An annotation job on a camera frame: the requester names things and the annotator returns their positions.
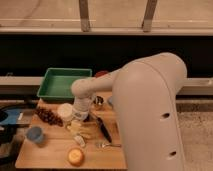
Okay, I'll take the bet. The yellow banana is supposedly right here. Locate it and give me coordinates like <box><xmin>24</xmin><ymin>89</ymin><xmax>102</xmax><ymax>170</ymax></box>
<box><xmin>81</xmin><ymin>125</ymin><xmax>96</xmax><ymax>139</ymax></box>

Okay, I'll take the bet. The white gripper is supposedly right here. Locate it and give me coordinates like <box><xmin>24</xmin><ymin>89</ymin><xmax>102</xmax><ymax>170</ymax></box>
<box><xmin>68</xmin><ymin>98</ymin><xmax>91</xmax><ymax>136</ymax></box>

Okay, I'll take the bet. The small black box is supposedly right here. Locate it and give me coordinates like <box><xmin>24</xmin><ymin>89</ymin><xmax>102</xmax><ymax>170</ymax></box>
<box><xmin>83</xmin><ymin>114</ymin><xmax>91</xmax><ymax>122</ymax></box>

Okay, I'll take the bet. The orange bowl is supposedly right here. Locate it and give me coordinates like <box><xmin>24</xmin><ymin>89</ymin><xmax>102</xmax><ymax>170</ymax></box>
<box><xmin>94</xmin><ymin>70</ymin><xmax>109</xmax><ymax>78</ymax></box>

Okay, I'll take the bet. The metal fork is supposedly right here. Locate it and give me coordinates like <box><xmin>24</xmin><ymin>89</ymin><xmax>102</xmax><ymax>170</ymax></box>
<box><xmin>95</xmin><ymin>142</ymin><xmax>122</xmax><ymax>148</ymax></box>

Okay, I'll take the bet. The blue and black device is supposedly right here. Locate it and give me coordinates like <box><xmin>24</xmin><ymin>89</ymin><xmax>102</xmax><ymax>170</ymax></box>
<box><xmin>0</xmin><ymin>104</ymin><xmax>36</xmax><ymax>146</ymax></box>

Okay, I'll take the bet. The white paper cup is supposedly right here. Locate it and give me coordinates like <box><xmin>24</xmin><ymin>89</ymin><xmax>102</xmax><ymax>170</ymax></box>
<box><xmin>57</xmin><ymin>103</ymin><xmax>73</xmax><ymax>122</ymax></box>

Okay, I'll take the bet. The bunch of dark grapes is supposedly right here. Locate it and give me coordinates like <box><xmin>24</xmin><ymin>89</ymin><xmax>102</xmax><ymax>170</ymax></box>
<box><xmin>35</xmin><ymin>107</ymin><xmax>63</xmax><ymax>127</ymax></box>

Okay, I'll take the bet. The black handled knife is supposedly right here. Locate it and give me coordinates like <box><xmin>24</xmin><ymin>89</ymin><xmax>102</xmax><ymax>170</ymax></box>
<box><xmin>90</xmin><ymin>114</ymin><xmax>112</xmax><ymax>143</ymax></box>

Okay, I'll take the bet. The blue plastic cup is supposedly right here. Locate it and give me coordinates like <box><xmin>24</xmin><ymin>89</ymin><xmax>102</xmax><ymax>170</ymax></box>
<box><xmin>26</xmin><ymin>126</ymin><xmax>44</xmax><ymax>144</ymax></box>

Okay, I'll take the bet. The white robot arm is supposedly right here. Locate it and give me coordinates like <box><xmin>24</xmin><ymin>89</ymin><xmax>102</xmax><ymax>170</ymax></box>
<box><xmin>71</xmin><ymin>53</ymin><xmax>187</xmax><ymax>171</ymax></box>

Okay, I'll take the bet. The small metal cup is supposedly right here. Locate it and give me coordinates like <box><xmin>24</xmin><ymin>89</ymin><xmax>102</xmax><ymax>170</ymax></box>
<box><xmin>93</xmin><ymin>96</ymin><xmax>104</xmax><ymax>110</ymax></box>

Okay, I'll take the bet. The white oval object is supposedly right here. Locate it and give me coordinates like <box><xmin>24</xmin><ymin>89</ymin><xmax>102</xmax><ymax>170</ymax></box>
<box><xmin>74</xmin><ymin>135</ymin><xmax>86</xmax><ymax>148</ymax></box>

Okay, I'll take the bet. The green plastic tray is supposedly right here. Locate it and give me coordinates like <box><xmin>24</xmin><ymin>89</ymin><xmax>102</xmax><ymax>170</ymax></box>
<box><xmin>37</xmin><ymin>68</ymin><xmax>92</xmax><ymax>101</ymax></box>

